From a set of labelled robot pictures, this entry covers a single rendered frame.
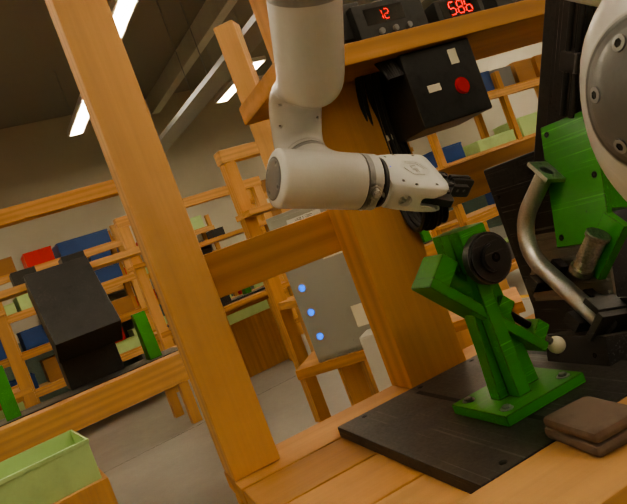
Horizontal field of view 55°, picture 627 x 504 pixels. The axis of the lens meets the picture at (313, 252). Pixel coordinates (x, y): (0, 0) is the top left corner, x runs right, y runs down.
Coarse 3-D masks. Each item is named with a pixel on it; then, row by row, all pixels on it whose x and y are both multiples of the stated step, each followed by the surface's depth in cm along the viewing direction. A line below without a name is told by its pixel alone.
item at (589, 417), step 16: (576, 400) 76; (592, 400) 74; (560, 416) 73; (576, 416) 71; (592, 416) 70; (608, 416) 68; (624, 416) 67; (560, 432) 72; (576, 432) 69; (592, 432) 66; (608, 432) 66; (624, 432) 67; (576, 448) 70; (592, 448) 66; (608, 448) 66
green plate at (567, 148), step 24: (576, 120) 97; (552, 144) 103; (576, 144) 98; (576, 168) 98; (600, 168) 94; (552, 192) 103; (576, 192) 99; (600, 192) 94; (576, 216) 99; (600, 216) 95; (576, 240) 99
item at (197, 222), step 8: (200, 216) 1051; (208, 216) 1052; (192, 224) 1042; (200, 224) 1049; (208, 224) 1049; (200, 232) 1036; (216, 248) 1054; (96, 256) 959; (104, 256) 964; (112, 288) 955; (120, 288) 961; (232, 296) 1078
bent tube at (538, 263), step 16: (544, 176) 99; (560, 176) 100; (528, 192) 104; (544, 192) 103; (528, 208) 105; (528, 224) 106; (528, 240) 106; (528, 256) 105; (544, 272) 102; (560, 272) 101; (560, 288) 99; (576, 288) 98; (576, 304) 96; (592, 320) 93
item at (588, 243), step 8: (592, 232) 93; (600, 232) 93; (584, 240) 93; (592, 240) 92; (600, 240) 91; (608, 240) 91; (584, 248) 93; (592, 248) 92; (600, 248) 92; (576, 256) 95; (584, 256) 94; (592, 256) 93; (576, 264) 95; (584, 264) 94; (592, 264) 94; (576, 272) 95; (584, 272) 95; (592, 272) 95
